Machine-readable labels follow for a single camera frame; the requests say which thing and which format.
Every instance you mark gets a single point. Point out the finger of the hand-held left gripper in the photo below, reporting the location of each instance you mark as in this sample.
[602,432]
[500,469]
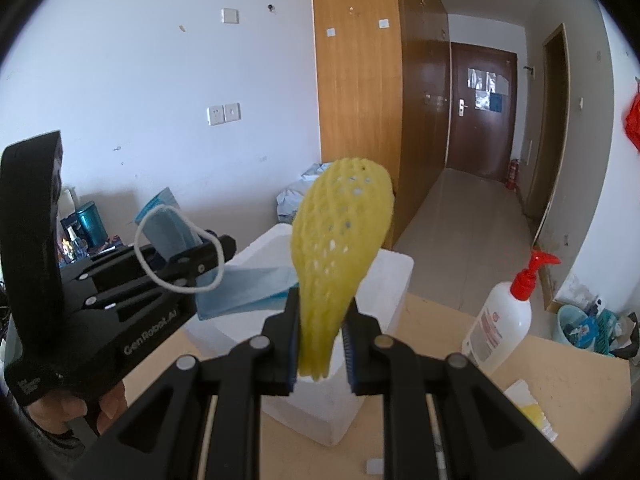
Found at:
[210,260]
[115,256]

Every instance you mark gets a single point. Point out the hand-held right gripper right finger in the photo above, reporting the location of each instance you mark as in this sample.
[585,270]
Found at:
[350,355]

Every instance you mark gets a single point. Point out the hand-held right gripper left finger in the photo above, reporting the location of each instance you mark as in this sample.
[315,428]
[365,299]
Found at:
[292,345]

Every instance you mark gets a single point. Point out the blue face mask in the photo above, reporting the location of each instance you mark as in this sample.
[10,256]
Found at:
[170,230]

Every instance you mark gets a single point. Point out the white foam box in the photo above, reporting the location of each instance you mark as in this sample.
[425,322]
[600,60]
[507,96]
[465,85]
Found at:
[320,410]

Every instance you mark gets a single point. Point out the person's left hand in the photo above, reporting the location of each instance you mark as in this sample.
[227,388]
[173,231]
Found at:
[111,405]

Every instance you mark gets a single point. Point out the teal metal can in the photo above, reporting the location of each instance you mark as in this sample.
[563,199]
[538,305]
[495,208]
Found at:
[92,225]

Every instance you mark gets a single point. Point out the small spray bottle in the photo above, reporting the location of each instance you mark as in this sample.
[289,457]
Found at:
[73,242]

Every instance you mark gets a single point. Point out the white plastic bag pile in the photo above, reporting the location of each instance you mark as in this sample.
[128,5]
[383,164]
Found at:
[292,200]

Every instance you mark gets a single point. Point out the small white foam piece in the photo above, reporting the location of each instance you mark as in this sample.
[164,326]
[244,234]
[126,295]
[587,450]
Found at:
[375,467]

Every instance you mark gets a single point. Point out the white pump bottle red cap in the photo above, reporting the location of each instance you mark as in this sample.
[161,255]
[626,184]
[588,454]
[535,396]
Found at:
[500,320]

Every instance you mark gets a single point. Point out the light blue waste bin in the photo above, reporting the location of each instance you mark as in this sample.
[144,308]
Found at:
[570,322]

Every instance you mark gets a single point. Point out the wooden wardrobe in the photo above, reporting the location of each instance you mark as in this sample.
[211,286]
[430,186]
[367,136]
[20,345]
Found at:
[350,85]

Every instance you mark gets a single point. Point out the red fire extinguisher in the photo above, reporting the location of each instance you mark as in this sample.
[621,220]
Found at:
[512,175]

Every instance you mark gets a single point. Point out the dark brown door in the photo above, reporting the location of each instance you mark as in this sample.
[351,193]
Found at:
[470,130]

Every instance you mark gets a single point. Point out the teal plastic basket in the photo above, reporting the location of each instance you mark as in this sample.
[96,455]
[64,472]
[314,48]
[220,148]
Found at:
[607,332]

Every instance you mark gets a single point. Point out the blue paper notice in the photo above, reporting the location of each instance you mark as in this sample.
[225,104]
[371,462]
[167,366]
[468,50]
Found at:
[498,103]

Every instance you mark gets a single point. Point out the white paper notice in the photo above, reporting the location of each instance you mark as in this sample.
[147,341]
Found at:
[480,80]

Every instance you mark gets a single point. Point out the wooden side door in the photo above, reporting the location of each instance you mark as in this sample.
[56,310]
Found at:
[552,125]

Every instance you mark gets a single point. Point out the red hanging decoration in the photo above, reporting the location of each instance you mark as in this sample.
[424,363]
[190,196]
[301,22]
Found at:
[634,120]

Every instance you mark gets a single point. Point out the white wall socket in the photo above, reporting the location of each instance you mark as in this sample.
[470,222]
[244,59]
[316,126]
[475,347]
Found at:
[215,115]
[232,112]

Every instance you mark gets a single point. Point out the white wall switch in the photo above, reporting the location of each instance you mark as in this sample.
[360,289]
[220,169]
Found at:
[230,16]

